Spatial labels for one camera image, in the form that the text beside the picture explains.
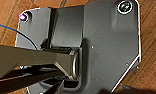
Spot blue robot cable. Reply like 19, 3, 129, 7
0, 21, 39, 51

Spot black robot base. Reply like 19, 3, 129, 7
14, 0, 142, 94

